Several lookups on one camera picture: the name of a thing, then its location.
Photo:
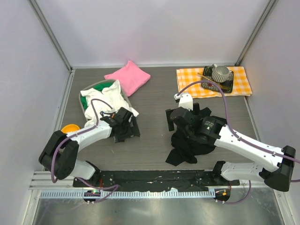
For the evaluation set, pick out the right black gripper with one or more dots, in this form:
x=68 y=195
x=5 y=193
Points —
x=170 y=119

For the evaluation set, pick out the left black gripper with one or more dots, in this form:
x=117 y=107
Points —
x=131 y=124

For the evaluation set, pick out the black t shirt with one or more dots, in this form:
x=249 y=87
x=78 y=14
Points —
x=186 y=149

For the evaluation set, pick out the white printed t shirt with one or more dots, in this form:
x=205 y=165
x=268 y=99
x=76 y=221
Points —
x=105 y=100

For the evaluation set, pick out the orange checkered cloth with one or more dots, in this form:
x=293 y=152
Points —
x=185 y=76

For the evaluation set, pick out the grey laundry basket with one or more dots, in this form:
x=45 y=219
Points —
x=126 y=99

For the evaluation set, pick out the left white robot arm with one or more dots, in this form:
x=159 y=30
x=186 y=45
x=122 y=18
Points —
x=59 y=156

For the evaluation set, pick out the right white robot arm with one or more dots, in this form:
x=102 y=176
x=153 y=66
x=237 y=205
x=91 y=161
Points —
x=197 y=132

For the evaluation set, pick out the pink folded towel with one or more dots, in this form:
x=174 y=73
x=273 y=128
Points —
x=131 y=77

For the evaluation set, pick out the gold chopstick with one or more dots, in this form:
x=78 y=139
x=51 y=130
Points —
x=210 y=84

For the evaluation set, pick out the green t shirt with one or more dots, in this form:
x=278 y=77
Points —
x=99 y=87

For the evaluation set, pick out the black floral square plate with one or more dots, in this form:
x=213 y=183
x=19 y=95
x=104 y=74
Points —
x=207 y=71

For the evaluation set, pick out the grey striped ceramic cup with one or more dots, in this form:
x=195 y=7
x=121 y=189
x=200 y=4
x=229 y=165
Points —
x=220 y=74

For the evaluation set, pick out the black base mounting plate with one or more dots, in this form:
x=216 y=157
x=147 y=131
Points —
x=161 y=180

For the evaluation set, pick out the orange plastic bowl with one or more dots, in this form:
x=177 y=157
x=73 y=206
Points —
x=70 y=128

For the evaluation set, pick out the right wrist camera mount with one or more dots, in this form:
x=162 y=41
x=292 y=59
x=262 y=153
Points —
x=184 y=100

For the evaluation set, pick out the white slotted cable duct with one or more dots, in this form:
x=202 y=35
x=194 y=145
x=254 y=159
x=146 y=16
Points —
x=93 y=194

